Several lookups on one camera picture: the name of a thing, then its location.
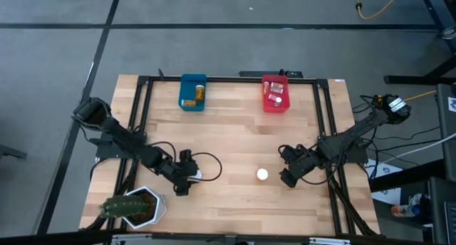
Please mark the small orange pill bottle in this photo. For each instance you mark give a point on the small orange pill bottle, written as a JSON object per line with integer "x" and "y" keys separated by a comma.
{"x": 189, "y": 103}

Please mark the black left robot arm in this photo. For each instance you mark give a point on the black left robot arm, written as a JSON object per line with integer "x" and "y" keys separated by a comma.
{"x": 121, "y": 136}

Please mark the pink pill bottle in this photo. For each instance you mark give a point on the pink pill bottle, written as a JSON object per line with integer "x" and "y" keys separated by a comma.
{"x": 277, "y": 88}

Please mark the black power strip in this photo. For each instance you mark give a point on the black power strip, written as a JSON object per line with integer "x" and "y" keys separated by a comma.
{"x": 270, "y": 74}

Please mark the red plastic bin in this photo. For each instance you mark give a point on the red plastic bin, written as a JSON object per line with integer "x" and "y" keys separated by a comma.
{"x": 285, "y": 108}

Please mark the pale yellow pill bottle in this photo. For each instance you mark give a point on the pale yellow pill bottle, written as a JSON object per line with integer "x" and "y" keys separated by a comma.
{"x": 274, "y": 97}

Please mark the green cactus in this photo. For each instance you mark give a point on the green cactus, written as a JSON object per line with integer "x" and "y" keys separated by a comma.
{"x": 124, "y": 206}

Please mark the white hexagonal plant pot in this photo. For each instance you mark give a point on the white hexagonal plant pot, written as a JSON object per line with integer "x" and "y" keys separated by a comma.
{"x": 161, "y": 207}

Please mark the black desk frame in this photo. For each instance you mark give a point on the black desk frame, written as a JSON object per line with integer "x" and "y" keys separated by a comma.
{"x": 436, "y": 13}

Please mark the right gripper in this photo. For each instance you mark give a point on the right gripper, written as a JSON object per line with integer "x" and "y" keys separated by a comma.
{"x": 307, "y": 163}

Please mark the clear plastic water bottle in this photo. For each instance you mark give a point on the clear plastic water bottle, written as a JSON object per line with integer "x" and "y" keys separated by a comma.
{"x": 406, "y": 211}

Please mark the blue plastic bin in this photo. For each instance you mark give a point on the blue plastic bin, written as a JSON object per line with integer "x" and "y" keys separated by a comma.
{"x": 187, "y": 88}

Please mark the black aluminium table frame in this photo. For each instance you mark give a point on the black aluminium table frame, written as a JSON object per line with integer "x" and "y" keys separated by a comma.
{"x": 231, "y": 79}

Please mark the black equipment rack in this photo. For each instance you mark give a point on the black equipment rack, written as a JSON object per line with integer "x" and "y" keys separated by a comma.
{"x": 447, "y": 138}

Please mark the black desk leg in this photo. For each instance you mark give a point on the black desk leg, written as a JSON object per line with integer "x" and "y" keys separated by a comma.
{"x": 409, "y": 173}

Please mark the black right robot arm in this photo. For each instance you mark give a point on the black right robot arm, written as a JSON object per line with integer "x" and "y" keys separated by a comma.
{"x": 356, "y": 134}

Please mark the black chair base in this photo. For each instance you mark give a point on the black chair base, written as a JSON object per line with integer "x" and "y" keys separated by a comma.
{"x": 10, "y": 151}

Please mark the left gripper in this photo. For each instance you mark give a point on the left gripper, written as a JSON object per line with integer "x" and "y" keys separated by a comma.
{"x": 181, "y": 173}

